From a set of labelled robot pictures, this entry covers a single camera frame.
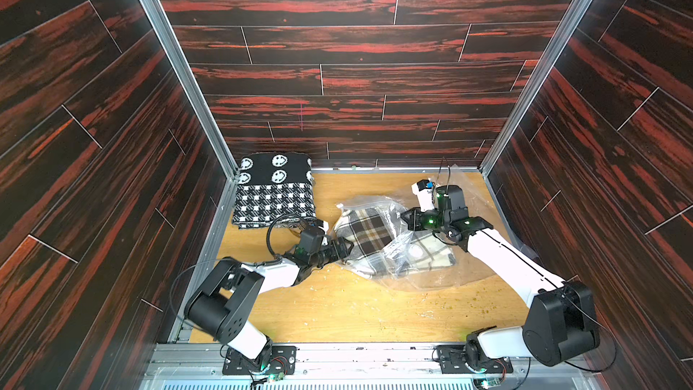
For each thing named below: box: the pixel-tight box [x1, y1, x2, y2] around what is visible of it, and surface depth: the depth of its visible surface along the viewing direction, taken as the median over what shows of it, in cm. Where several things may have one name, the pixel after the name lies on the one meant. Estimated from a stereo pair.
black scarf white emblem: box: [232, 151, 317, 230], surface depth 98 cm
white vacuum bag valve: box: [407, 243, 424, 259], surface depth 90 cm
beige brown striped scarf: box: [334, 205, 457, 274], surface depth 93 cm
